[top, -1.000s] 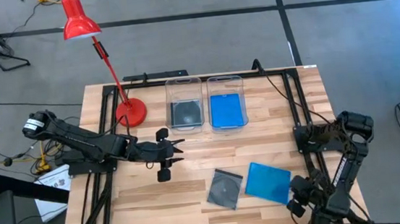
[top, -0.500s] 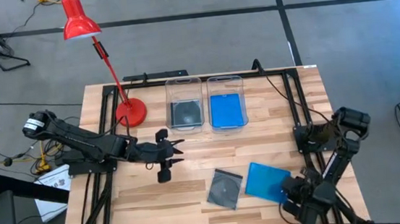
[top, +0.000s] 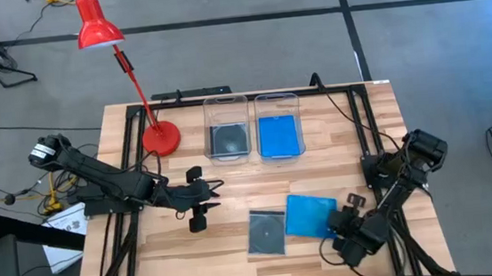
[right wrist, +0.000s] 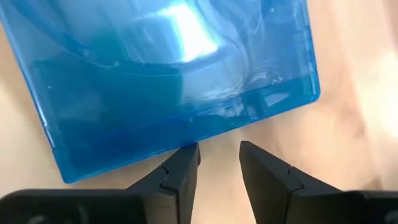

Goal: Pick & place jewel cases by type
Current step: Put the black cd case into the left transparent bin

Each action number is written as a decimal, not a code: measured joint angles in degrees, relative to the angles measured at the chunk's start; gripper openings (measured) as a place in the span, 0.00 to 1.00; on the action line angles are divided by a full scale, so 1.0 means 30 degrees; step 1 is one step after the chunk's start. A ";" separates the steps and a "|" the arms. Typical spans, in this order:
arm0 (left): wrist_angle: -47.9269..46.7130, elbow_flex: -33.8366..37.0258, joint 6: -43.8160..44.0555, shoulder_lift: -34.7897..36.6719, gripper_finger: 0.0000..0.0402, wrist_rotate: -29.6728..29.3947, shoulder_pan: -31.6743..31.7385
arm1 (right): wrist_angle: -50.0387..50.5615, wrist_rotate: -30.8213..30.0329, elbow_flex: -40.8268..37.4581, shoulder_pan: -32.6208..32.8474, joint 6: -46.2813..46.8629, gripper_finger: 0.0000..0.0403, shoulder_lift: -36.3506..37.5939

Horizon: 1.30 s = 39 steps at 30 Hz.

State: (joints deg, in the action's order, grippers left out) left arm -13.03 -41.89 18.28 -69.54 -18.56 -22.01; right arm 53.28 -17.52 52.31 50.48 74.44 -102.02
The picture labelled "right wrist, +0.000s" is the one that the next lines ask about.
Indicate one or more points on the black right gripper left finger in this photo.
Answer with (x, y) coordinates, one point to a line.
(177, 186)

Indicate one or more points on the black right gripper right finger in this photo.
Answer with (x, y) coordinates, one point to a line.
(273, 193)

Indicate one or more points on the blue plastic disc case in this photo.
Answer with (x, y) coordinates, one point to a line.
(124, 93)

